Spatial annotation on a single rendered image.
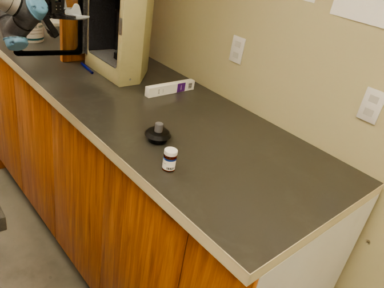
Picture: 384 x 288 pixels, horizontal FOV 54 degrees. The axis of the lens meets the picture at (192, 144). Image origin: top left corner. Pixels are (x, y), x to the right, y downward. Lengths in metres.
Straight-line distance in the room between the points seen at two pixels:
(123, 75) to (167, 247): 0.83
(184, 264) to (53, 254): 1.18
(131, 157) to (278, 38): 0.77
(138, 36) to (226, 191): 0.85
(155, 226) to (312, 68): 0.82
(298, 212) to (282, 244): 0.16
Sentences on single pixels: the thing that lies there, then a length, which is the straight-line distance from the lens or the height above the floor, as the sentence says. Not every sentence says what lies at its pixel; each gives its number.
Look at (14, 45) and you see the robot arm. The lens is 1.48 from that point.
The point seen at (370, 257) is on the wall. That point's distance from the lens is 1.61.
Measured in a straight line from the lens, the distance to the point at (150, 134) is 1.26.
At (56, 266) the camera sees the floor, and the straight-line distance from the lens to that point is 2.13.
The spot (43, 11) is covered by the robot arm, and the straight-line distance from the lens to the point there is 1.39.
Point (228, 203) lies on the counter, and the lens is 1.06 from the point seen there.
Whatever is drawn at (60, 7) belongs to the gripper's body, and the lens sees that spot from 1.62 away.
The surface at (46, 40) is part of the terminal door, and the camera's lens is 1.87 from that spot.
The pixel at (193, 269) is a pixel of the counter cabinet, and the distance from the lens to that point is 1.10.
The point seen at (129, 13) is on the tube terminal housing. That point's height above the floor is 1.26.
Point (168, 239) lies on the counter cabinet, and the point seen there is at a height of 0.78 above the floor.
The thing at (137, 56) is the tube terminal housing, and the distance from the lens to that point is 1.70.
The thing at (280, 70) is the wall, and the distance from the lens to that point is 1.58.
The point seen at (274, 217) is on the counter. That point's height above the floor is 0.94.
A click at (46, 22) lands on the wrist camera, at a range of 1.61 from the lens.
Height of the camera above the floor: 1.57
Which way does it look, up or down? 29 degrees down
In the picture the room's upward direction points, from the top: 10 degrees clockwise
